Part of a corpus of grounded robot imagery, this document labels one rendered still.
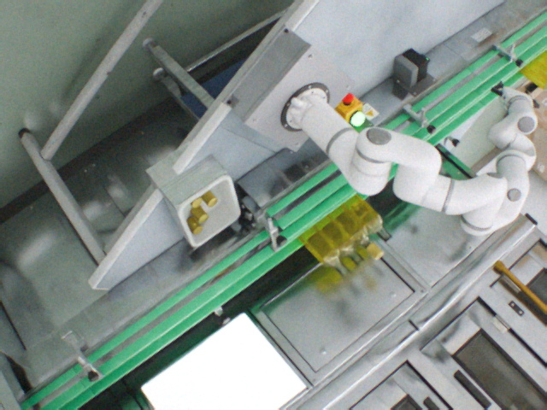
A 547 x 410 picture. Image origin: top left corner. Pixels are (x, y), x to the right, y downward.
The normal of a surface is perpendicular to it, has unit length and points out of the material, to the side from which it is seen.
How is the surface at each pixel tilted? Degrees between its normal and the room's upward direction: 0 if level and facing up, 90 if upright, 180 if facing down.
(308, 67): 5
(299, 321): 90
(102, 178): 90
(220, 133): 0
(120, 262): 0
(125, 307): 90
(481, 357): 90
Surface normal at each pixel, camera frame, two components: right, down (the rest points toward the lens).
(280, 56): -0.49, -0.16
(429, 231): -0.12, -0.53
